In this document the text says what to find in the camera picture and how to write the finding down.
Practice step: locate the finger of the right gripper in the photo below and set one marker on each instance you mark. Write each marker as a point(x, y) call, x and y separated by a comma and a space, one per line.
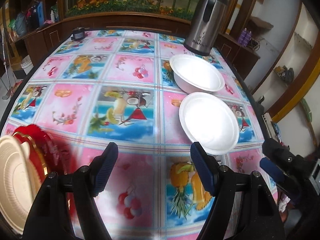
point(278, 153)
point(272, 171)

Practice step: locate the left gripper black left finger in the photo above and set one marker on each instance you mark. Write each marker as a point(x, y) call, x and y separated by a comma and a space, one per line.
point(87, 182)

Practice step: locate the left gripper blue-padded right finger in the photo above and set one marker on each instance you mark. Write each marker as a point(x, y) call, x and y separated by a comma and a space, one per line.
point(220, 182)

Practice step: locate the red scalloped glass plate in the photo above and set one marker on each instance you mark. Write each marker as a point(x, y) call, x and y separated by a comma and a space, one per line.
point(44, 155)

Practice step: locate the beige plastic bowl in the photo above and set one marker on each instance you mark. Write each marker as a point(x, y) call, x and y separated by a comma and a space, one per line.
point(19, 182)

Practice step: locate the colourful fruit pattern tablecloth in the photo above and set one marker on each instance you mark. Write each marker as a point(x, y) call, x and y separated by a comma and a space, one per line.
point(117, 86)

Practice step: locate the white plastic bucket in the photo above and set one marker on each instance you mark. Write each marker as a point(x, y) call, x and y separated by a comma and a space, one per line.
point(26, 64)

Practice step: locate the dark wooden cabinet counter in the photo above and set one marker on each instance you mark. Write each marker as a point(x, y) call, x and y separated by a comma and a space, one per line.
point(39, 43)

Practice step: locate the small black device on table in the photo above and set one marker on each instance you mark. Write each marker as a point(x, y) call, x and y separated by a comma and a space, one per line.
point(78, 34)

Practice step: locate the stainless steel thermos jug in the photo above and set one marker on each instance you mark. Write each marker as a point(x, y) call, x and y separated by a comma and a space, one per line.
point(205, 26)

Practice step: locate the blue container on counter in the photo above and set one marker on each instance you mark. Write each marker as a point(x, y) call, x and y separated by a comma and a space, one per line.
point(40, 15)

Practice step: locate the mop with metal handle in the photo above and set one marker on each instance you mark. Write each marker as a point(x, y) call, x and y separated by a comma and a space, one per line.
point(6, 60)

